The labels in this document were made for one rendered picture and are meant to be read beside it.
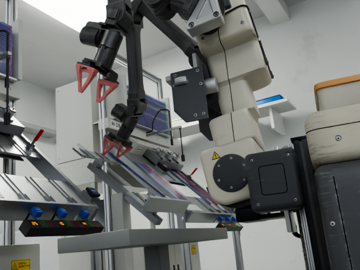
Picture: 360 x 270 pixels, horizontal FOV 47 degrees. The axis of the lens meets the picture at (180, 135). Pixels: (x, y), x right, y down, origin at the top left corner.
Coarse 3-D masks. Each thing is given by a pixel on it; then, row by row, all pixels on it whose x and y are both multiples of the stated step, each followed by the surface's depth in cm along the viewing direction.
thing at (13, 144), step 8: (0, 136) 173; (8, 136) 178; (16, 136) 184; (0, 144) 165; (8, 144) 170; (16, 144) 175; (24, 144) 180; (0, 152) 159; (8, 152) 162; (16, 152) 166; (24, 152) 171; (32, 152) 177
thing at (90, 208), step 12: (0, 204) 120; (12, 204) 124; (24, 204) 128; (36, 204) 132; (48, 204) 136; (60, 204) 140; (72, 204) 145; (84, 204) 151; (0, 216) 123; (12, 216) 127; (24, 216) 130; (48, 216) 139; (72, 216) 149
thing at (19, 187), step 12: (0, 180) 136; (12, 180) 141; (24, 180) 147; (36, 180) 153; (48, 180) 159; (0, 192) 129; (12, 192) 133; (24, 192) 138; (36, 192) 143; (48, 192) 148; (60, 192) 154; (72, 192) 161
